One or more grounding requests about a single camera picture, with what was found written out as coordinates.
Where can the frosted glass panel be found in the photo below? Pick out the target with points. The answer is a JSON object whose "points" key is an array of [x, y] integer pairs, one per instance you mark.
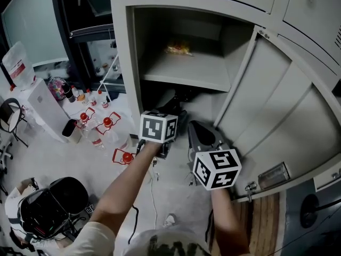
{"points": [[34, 28]]}

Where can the white water dispenser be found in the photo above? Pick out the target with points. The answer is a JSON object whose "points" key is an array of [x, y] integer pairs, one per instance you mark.
{"points": [[45, 108]]}

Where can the person's white shoe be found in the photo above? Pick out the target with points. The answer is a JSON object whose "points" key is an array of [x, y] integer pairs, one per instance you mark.
{"points": [[170, 220]]}

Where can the black glass display cabinet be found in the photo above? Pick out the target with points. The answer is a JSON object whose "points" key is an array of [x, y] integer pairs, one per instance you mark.
{"points": [[93, 57]]}

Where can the black umbrella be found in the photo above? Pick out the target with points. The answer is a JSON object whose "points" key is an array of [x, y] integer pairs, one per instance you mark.
{"points": [[181, 97]]}

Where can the black chair white cushion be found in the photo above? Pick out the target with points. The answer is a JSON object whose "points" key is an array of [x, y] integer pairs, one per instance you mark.
{"points": [[10, 119]]}

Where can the yellow snack packet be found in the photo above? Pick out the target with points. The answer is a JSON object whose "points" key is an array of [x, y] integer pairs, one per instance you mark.
{"points": [[178, 48]]}

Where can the colourful patterned bag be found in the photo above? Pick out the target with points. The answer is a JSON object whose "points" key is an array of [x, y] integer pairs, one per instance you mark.
{"points": [[56, 88]]}

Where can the grey metal locker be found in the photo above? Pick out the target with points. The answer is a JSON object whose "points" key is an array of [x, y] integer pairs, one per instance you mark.
{"points": [[266, 89]]}

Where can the person's left forearm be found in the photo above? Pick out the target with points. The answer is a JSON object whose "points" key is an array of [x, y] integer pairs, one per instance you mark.
{"points": [[125, 185]]}

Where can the wooden slat platform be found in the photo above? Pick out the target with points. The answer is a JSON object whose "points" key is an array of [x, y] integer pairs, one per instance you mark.
{"points": [[263, 223]]}

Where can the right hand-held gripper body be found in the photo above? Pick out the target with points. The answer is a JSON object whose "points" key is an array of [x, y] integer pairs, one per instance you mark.
{"points": [[215, 169]]}

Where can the dark bottle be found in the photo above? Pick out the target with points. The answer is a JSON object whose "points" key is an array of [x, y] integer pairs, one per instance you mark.
{"points": [[68, 92]]}

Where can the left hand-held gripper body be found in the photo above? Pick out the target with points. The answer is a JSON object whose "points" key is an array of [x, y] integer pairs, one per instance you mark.
{"points": [[157, 127]]}

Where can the black round bowl chair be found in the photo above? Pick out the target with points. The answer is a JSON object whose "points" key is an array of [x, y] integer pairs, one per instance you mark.
{"points": [[72, 193]]}

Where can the white metal frame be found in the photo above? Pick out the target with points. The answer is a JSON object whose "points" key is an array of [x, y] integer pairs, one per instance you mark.
{"points": [[109, 73]]}

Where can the clear bottle red label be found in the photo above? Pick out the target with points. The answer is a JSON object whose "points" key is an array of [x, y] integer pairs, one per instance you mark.
{"points": [[97, 141]]}

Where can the large clear water jug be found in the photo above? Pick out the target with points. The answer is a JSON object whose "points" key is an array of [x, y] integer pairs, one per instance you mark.
{"points": [[18, 65]]}

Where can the person's right forearm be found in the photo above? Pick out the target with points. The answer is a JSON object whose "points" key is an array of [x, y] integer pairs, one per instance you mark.
{"points": [[226, 217]]}

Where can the black floor fan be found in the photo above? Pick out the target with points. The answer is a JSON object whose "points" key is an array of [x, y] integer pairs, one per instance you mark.
{"points": [[309, 211]]}

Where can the person's white printed shirt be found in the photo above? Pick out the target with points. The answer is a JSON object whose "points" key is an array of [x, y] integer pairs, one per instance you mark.
{"points": [[98, 241]]}

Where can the white waste bin black rim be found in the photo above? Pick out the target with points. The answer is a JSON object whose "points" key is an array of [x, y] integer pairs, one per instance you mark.
{"points": [[71, 131]]}

